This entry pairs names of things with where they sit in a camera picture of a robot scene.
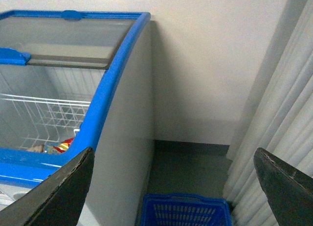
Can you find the white vertical curtain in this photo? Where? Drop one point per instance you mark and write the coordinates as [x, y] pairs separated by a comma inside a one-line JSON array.
[[282, 124]]

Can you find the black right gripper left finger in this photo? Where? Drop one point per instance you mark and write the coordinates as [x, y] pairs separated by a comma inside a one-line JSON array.
[[58, 200]]

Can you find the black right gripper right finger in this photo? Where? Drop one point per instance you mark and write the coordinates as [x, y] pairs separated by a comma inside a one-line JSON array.
[[289, 191]]

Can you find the white blue chest freezer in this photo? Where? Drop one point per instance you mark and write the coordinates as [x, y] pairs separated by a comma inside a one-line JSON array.
[[118, 126]]

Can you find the blue plastic shopping basket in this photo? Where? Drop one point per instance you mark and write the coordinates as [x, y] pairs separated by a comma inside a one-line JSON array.
[[181, 209]]

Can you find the white wire freezer basket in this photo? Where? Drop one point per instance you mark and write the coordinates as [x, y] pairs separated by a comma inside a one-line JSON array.
[[27, 121]]

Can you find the blue yellow drink bottle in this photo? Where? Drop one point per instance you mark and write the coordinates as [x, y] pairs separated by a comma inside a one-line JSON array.
[[52, 148]]

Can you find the glass sliding freezer lid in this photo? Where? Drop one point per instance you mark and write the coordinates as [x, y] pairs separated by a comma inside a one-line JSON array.
[[67, 39]]

